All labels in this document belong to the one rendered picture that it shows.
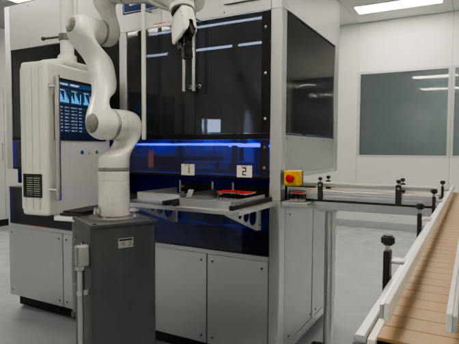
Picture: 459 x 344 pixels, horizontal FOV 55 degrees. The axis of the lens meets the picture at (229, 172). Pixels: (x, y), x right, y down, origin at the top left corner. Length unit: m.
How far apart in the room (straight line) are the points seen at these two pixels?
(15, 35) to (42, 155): 1.35
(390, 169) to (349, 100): 1.16
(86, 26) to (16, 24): 1.68
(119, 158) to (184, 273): 0.98
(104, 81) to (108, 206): 0.47
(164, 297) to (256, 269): 0.61
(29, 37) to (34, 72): 1.00
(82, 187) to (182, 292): 0.78
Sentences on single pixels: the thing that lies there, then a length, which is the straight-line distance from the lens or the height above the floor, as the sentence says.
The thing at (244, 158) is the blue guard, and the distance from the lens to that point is 2.22.
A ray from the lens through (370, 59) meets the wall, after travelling 6.83.
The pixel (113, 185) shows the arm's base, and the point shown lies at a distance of 1.73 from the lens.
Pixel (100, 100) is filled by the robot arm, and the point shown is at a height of 1.31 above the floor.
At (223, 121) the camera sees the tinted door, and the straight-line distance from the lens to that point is 2.29.
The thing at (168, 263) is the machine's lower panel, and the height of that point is 0.49.
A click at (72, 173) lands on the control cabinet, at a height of 1.00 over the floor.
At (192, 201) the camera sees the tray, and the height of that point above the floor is 0.90.
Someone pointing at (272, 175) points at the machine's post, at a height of 1.01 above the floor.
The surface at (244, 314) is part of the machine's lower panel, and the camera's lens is 2.37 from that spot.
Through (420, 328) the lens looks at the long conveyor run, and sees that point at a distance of 0.58.
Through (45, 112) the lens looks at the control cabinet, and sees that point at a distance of 2.31.
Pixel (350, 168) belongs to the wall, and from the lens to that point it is 6.77.
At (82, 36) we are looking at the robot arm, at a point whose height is 1.55.
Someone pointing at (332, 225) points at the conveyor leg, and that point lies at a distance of 2.24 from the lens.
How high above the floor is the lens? 1.13
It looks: 3 degrees down
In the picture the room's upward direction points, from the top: straight up
